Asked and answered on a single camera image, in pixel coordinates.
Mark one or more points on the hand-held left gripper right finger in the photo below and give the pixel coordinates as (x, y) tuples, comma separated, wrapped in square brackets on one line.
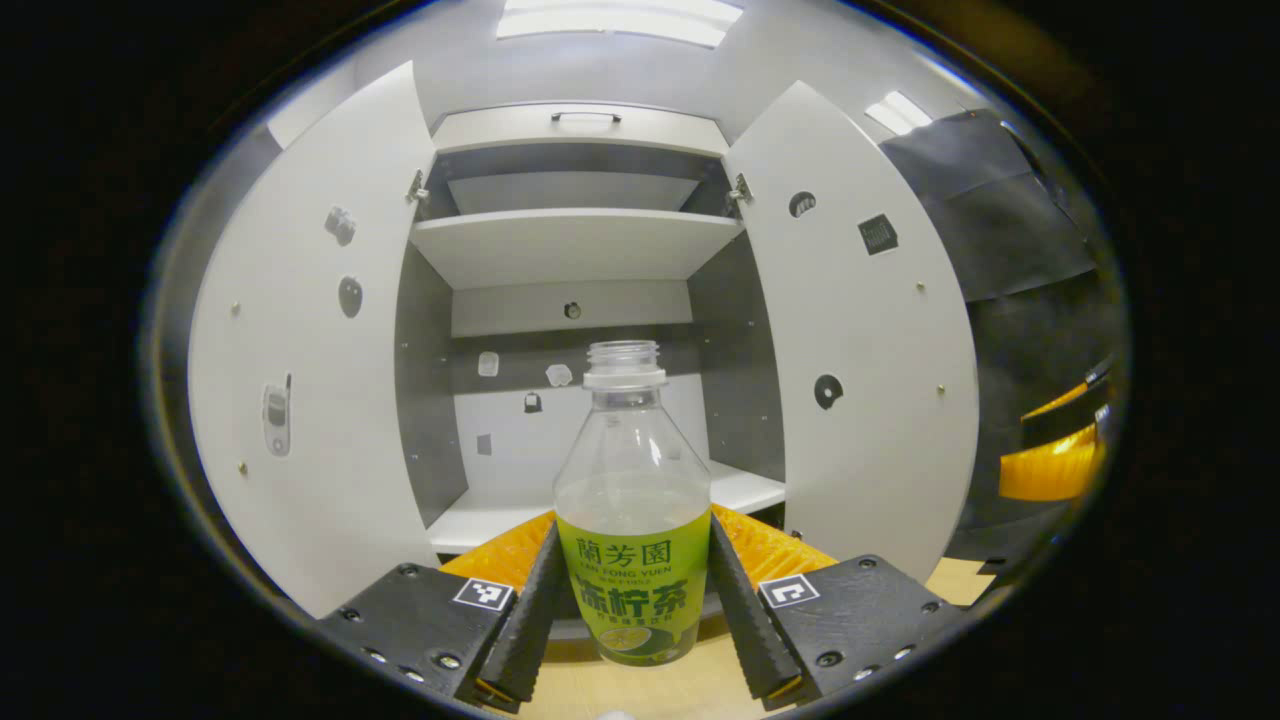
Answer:
[(745, 620)]

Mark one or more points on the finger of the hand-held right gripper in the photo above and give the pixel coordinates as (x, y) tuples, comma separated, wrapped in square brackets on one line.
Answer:
[(1070, 425), (1050, 470)]

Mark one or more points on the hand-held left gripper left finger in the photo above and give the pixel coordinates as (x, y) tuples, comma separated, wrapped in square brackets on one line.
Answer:
[(535, 620)]

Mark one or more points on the clear bottle with green label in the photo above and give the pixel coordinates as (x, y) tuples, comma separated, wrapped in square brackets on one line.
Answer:
[(630, 480)]

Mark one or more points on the white door with headphone sticker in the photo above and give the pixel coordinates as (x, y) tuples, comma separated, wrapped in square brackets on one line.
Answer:
[(880, 400)]

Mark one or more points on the white door with camera sticker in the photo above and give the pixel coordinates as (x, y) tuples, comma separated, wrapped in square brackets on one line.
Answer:
[(320, 480)]

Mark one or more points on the white cabinet with grey interior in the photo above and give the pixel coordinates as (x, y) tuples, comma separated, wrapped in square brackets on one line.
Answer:
[(425, 400)]

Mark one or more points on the white cabinet shelf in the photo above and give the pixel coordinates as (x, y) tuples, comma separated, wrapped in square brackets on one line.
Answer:
[(570, 245)]

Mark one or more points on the black backdrop cloth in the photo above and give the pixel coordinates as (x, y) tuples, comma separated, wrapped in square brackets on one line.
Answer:
[(1010, 250)]

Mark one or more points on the ceiling light panel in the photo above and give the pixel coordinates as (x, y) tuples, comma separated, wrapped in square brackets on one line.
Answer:
[(620, 20), (897, 110)]

